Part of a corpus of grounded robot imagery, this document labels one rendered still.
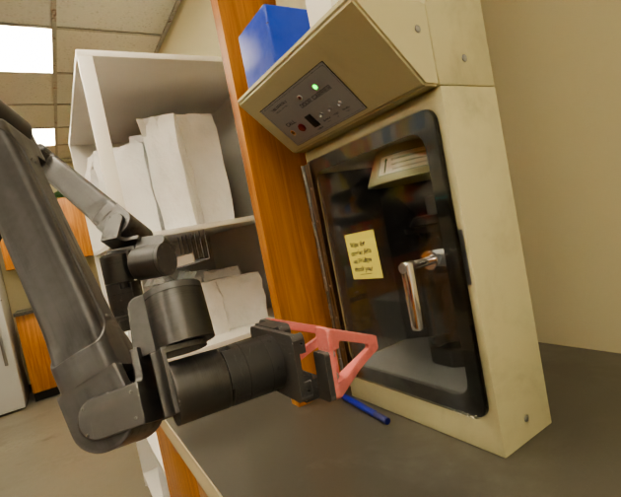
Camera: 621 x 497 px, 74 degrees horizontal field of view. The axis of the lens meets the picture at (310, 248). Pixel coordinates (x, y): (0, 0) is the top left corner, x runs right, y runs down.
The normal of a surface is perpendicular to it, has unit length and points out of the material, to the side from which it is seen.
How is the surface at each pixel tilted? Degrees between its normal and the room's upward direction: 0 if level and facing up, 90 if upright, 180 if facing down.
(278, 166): 90
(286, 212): 90
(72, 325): 63
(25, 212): 69
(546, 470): 0
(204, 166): 89
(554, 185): 90
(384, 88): 135
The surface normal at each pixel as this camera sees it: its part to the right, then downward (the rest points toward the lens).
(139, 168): 0.34, -0.16
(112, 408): -0.06, -0.29
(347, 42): -0.45, 0.83
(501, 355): 0.52, -0.06
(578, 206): -0.83, 0.19
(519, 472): -0.19, -0.98
